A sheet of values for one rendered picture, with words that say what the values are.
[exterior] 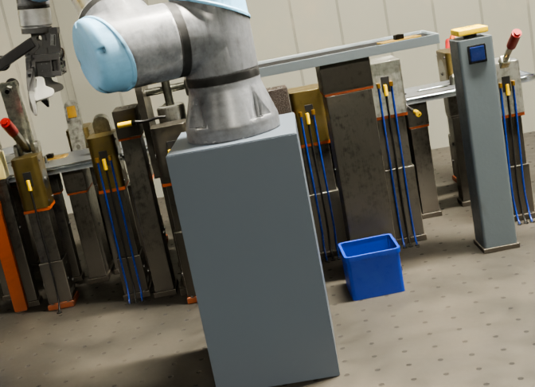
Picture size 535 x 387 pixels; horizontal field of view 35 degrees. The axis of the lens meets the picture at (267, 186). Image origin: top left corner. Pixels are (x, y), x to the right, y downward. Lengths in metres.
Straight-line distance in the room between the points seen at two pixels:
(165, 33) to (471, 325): 0.71
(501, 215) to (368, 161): 0.30
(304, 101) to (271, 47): 1.92
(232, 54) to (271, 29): 2.45
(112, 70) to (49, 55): 0.84
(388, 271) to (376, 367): 0.31
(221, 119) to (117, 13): 0.22
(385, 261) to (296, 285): 0.36
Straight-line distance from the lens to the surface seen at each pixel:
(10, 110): 1.94
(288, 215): 1.31
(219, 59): 1.31
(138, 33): 1.27
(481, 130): 1.77
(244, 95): 1.32
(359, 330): 1.55
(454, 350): 1.43
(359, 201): 1.74
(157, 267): 1.89
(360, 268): 1.66
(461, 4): 3.83
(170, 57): 1.28
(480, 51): 1.74
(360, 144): 1.72
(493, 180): 1.80
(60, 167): 2.01
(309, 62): 1.65
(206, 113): 1.32
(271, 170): 1.29
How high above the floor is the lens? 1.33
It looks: 13 degrees down
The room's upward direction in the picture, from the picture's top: 11 degrees counter-clockwise
